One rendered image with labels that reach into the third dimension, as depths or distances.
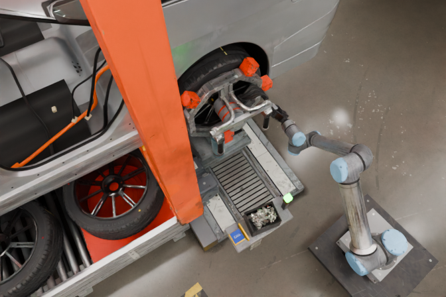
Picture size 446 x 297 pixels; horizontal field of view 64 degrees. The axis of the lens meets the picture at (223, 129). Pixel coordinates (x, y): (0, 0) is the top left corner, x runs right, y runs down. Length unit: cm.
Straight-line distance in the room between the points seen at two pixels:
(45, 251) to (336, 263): 185
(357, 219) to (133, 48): 156
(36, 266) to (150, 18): 195
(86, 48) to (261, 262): 194
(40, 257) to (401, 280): 226
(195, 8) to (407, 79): 262
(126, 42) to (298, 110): 259
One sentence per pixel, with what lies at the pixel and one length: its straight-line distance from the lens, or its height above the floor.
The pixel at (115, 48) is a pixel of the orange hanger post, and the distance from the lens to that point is 93.
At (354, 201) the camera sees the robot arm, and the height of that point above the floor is 93.
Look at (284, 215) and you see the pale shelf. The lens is 245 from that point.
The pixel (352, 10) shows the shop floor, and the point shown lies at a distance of 439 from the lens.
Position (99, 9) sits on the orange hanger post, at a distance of 85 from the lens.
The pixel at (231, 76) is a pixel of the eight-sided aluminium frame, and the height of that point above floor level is 109.
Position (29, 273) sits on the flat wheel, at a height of 50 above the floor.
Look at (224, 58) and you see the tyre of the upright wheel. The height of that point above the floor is 117.
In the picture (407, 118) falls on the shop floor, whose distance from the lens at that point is 364.
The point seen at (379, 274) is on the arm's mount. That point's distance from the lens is 256.
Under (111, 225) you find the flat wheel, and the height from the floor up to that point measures 51.
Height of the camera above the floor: 277
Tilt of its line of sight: 60 degrees down
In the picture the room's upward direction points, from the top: 2 degrees counter-clockwise
